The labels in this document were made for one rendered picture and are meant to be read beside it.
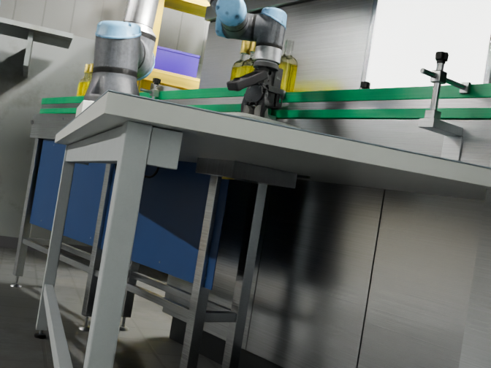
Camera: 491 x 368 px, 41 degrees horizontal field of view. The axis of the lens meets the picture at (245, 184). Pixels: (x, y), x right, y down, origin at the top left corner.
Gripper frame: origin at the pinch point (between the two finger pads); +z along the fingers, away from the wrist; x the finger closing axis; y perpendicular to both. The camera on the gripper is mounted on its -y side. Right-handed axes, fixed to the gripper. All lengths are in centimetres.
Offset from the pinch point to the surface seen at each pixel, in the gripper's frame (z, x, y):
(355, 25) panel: -40, -2, 34
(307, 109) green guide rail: -10.6, -2.8, 18.2
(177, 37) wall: -95, 288, 153
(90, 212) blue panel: 34, 110, 12
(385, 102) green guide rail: -12.1, -31.6, 17.2
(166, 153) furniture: 13, -53, -60
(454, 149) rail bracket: 0, -56, 14
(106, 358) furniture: 45, -52, -64
